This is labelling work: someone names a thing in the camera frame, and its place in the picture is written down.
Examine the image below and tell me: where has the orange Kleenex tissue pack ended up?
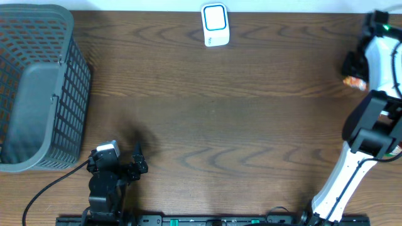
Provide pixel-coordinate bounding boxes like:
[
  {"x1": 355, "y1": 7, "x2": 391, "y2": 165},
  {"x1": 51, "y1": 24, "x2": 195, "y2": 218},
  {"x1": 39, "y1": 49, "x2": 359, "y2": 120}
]
[{"x1": 342, "y1": 76, "x2": 367, "y2": 91}]

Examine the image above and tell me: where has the green lid jar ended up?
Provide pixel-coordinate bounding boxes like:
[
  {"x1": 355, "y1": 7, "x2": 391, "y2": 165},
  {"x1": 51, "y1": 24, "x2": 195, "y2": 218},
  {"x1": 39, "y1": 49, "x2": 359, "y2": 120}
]
[{"x1": 385, "y1": 145, "x2": 401, "y2": 157}]

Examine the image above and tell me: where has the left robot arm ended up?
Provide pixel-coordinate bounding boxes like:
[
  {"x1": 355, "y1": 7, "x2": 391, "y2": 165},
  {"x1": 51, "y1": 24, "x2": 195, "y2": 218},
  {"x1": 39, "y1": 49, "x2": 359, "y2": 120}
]
[{"x1": 81, "y1": 140, "x2": 148, "y2": 225}]

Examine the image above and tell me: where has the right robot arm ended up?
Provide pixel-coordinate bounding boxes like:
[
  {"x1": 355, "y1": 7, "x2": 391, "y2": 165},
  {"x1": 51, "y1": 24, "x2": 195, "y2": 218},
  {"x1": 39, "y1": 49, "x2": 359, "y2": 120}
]
[{"x1": 298, "y1": 10, "x2": 401, "y2": 225}]

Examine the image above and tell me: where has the white barcode scanner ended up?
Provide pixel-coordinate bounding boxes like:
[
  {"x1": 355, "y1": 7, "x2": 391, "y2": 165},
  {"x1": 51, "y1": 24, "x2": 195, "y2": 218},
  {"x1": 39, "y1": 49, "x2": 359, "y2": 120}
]
[{"x1": 201, "y1": 3, "x2": 230, "y2": 47}]

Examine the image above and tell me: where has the grey plastic mesh basket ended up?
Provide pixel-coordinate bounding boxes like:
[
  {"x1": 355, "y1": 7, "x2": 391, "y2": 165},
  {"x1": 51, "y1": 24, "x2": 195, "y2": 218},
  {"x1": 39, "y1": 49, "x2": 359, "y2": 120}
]
[{"x1": 1, "y1": 4, "x2": 92, "y2": 173}]

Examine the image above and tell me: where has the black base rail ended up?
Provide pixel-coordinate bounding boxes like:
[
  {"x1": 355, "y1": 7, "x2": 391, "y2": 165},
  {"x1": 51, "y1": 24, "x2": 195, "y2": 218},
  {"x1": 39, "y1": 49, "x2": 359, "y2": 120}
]
[{"x1": 55, "y1": 214, "x2": 371, "y2": 226}]

